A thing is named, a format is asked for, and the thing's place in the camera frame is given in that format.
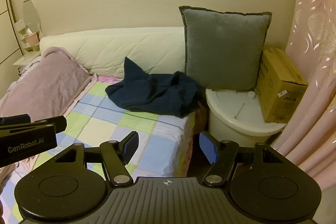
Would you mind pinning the purple pillow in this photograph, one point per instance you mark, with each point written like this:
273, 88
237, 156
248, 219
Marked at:
47, 82

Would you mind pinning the pink tissue box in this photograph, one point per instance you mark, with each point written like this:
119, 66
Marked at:
33, 39

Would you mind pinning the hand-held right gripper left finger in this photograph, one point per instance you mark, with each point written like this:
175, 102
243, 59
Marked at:
130, 145

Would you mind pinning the white round side table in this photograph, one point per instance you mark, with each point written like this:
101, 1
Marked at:
223, 108

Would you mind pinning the navy blue sweater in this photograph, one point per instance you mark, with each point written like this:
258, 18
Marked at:
157, 95

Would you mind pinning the grey square cushion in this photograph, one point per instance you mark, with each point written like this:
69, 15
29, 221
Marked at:
223, 50

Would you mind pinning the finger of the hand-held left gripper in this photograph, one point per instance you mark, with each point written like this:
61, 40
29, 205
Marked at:
15, 119
59, 123

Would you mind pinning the cardboard box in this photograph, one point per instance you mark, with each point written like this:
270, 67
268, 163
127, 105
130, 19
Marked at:
281, 87

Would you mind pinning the thin white stick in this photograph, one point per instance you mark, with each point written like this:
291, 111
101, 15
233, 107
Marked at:
239, 110

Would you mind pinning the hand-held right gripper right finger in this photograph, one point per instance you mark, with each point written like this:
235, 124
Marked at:
208, 146

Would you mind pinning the pink patterned curtain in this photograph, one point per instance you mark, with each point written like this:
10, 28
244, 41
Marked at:
315, 56

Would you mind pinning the bed with checkered sheet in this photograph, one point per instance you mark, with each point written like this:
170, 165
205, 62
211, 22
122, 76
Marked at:
110, 124

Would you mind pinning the oval mirror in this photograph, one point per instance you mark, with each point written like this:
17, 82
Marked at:
30, 14

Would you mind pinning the cream padded headboard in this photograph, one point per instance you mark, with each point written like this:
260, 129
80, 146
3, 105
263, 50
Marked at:
118, 45

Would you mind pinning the white shelf organizer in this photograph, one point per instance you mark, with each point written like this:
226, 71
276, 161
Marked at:
19, 27

